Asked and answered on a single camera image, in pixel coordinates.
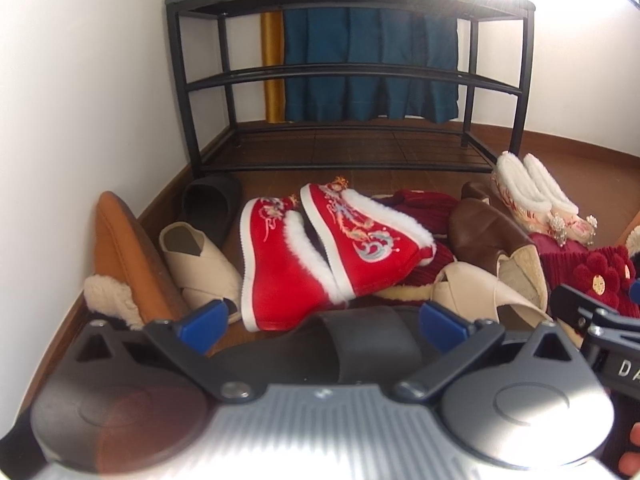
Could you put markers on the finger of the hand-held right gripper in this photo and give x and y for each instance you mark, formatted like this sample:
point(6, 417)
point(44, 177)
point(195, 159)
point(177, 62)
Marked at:
point(617, 325)
point(575, 307)

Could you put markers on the beige cloth shoe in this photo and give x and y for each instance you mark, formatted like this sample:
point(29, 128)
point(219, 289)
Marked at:
point(465, 285)
point(200, 270)

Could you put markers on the red embroidered fur-trimmed boot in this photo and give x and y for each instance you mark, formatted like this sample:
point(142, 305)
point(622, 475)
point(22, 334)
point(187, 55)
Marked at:
point(370, 270)
point(275, 285)

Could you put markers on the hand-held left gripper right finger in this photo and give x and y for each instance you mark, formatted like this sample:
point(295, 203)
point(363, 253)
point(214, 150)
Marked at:
point(442, 325)

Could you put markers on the pink embroidered fur-trimmed shoe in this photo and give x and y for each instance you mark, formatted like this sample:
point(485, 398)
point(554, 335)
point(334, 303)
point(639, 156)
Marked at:
point(515, 185)
point(550, 185)

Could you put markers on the black rubber slipper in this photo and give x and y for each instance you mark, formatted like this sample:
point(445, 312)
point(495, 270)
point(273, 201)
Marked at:
point(210, 205)
point(350, 340)

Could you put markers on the person's right hand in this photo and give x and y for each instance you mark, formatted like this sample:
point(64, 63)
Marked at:
point(631, 452)

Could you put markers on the red knitted flower slipper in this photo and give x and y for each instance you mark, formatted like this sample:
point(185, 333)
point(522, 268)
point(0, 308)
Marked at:
point(632, 280)
point(600, 275)

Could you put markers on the brown leather shoe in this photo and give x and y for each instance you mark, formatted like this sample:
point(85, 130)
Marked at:
point(480, 235)
point(477, 191)

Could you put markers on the orange fleece-lined slipper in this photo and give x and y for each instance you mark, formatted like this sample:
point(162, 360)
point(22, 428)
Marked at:
point(125, 250)
point(635, 240)

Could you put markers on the gold curtain trim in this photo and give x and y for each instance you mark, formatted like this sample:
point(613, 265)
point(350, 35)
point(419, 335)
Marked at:
point(272, 105)

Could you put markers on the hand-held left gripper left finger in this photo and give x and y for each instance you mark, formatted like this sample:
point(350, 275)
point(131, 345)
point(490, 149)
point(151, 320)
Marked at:
point(202, 324)

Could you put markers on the blue curtain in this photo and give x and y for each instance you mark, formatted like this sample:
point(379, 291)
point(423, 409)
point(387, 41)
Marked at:
point(325, 40)

